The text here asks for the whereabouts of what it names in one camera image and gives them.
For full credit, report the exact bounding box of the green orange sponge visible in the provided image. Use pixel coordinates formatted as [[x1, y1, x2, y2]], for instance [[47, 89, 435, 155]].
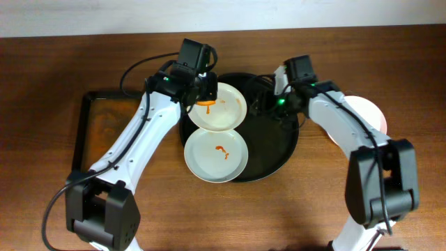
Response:
[[196, 100, 216, 106]]

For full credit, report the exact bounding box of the cream plate with sauce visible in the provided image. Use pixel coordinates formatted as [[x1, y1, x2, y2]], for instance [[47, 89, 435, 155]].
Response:
[[189, 82, 247, 132]]

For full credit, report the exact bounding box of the grey plate with sauce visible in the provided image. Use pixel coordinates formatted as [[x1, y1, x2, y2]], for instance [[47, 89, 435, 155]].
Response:
[[184, 129, 249, 183]]

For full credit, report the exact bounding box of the pink plate with sauce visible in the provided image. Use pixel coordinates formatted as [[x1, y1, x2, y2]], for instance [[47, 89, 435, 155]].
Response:
[[319, 96, 387, 144]]

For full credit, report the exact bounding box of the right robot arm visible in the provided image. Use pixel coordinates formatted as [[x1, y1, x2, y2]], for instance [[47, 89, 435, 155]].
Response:
[[272, 65, 420, 250]]

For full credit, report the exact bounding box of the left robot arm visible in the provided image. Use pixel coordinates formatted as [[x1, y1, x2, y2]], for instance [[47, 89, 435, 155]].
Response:
[[63, 71, 217, 250]]

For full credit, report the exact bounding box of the round black tray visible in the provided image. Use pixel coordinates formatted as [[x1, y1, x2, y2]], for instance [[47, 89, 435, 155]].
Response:
[[178, 73, 300, 183]]

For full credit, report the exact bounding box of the rectangular black tray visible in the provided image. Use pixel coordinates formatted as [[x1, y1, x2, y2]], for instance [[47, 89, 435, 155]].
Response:
[[72, 91, 141, 172]]

